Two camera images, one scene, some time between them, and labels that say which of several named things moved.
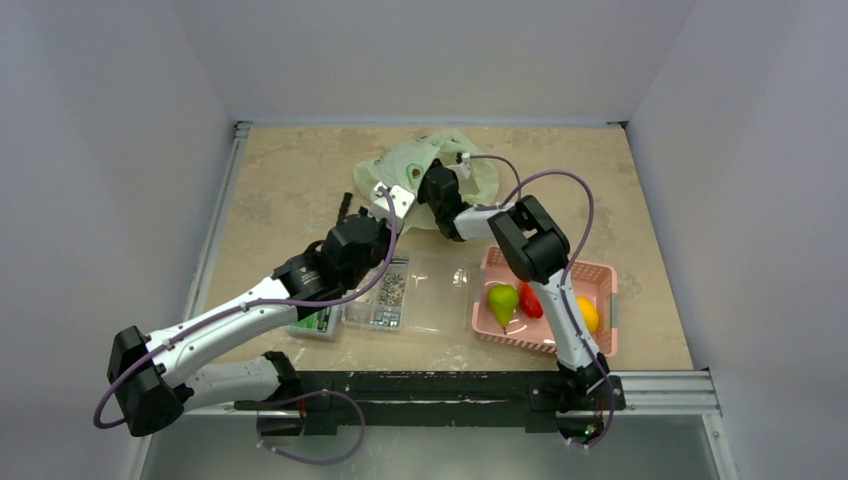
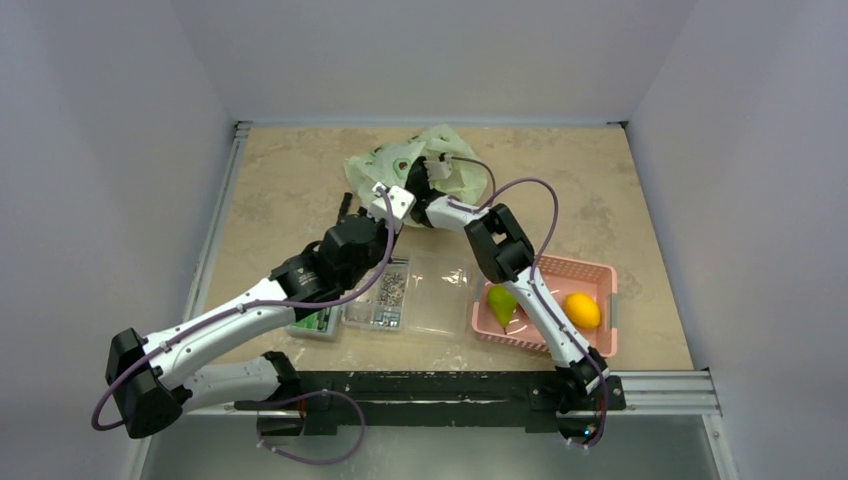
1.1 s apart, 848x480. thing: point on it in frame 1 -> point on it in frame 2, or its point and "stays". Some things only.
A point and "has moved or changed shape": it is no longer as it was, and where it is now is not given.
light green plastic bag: x=403 y=164 has moved or changed shape
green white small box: x=323 y=324 stays
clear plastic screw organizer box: x=425 y=293 stays
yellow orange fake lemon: x=589 y=313 stays
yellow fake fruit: x=503 y=298 stays
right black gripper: x=436 y=187 -> x=416 y=177
